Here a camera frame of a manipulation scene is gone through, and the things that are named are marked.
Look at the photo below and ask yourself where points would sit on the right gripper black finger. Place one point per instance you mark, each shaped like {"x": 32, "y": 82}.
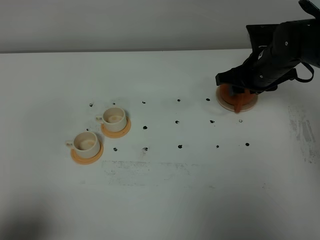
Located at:
{"x": 240, "y": 76}
{"x": 246, "y": 90}

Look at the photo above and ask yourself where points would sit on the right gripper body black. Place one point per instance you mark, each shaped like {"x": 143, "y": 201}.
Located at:
{"x": 276, "y": 50}

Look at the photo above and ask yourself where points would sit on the brown teapot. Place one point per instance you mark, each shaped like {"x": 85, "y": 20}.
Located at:
{"x": 237, "y": 98}

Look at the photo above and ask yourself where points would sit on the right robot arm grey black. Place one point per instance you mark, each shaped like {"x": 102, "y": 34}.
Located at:
{"x": 314, "y": 11}

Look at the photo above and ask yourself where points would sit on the cream teapot coaster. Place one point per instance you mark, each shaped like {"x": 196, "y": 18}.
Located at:
{"x": 227, "y": 105}

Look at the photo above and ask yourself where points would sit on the far white teacup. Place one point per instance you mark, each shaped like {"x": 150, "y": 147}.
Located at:
{"x": 114, "y": 119}

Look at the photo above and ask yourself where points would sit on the white teacup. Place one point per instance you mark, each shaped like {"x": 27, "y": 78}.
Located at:
{"x": 85, "y": 144}
{"x": 114, "y": 119}

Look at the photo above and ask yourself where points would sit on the far orange saucer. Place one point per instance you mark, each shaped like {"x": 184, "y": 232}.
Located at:
{"x": 119, "y": 134}

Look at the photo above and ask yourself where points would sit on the orange saucer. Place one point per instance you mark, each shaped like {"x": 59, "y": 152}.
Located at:
{"x": 119, "y": 134}
{"x": 86, "y": 161}

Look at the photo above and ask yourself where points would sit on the near white teacup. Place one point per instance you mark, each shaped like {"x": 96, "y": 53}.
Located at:
{"x": 85, "y": 144}

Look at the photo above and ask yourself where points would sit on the near orange saucer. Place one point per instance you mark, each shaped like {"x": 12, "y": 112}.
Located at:
{"x": 86, "y": 161}

